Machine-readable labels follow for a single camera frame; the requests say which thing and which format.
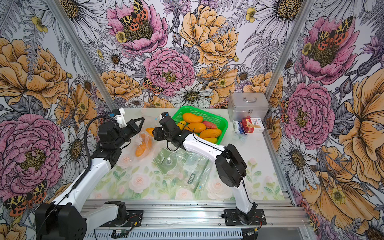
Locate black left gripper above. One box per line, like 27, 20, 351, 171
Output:
113, 117, 145, 147

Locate clear zip-top bag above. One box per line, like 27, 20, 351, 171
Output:
118, 115, 165, 169

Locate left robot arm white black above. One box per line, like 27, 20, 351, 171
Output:
35, 116, 145, 240

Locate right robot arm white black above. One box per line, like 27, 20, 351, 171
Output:
153, 112, 257, 225

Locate yellow wrinkled mango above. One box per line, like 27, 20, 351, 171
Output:
177, 121, 187, 131

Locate pile of clear zip bags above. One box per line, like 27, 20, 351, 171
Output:
153, 148, 213, 193

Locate red mango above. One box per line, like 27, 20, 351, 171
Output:
203, 121, 218, 129

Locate orange mango basket front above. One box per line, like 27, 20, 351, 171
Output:
199, 129, 222, 139

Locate green plastic basket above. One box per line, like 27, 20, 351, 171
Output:
172, 106, 229, 145

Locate blue white small packet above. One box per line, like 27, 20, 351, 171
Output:
232, 121, 246, 135

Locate silver metal case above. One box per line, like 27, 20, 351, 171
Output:
228, 93, 269, 121

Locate red white snack box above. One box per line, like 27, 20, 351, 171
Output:
242, 116, 265, 134

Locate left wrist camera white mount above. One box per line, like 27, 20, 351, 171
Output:
109, 109, 127, 128

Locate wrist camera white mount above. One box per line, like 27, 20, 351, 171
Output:
161, 112, 169, 118
109, 109, 127, 128

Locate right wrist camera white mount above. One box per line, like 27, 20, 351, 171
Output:
161, 112, 169, 118

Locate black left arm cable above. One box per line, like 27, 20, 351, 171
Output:
70, 116, 119, 193

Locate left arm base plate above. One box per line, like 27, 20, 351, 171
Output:
101, 210, 144, 228

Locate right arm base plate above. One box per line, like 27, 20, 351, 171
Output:
221, 209, 267, 227

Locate aluminium front rail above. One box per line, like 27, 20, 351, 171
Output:
125, 199, 310, 230

